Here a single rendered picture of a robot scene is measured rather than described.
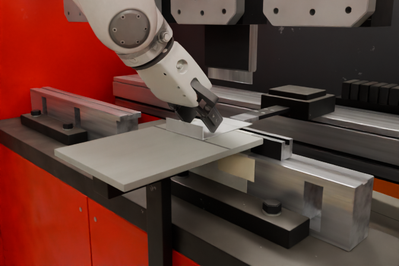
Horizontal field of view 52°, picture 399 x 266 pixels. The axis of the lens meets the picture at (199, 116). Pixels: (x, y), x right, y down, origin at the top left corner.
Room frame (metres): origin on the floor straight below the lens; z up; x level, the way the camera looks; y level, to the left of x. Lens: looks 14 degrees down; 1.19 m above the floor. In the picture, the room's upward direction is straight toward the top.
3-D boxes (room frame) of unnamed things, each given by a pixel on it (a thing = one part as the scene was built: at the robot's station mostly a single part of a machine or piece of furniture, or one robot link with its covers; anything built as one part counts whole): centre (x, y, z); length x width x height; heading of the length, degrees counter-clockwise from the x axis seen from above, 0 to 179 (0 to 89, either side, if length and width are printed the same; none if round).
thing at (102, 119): (1.09, 0.33, 0.92); 0.50 x 0.06 x 0.10; 44
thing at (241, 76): (0.69, -0.05, 1.13); 0.10 x 0.02 x 0.10; 44
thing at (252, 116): (0.82, -0.16, 1.01); 0.26 x 0.12 x 0.05; 134
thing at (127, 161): (0.59, 0.06, 1.00); 0.26 x 0.18 x 0.01; 134
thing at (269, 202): (0.55, -0.11, 0.91); 0.03 x 0.03 x 0.02
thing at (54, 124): (1.08, 0.41, 0.89); 0.30 x 0.05 x 0.03; 44
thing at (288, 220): (0.62, -0.04, 0.89); 0.30 x 0.05 x 0.03; 44
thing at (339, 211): (0.65, -0.09, 0.92); 0.39 x 0.06 x 0.10; 44
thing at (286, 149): (0.68, -0.07, 0.98); 0.20 x 0.03 x 0.03; 44
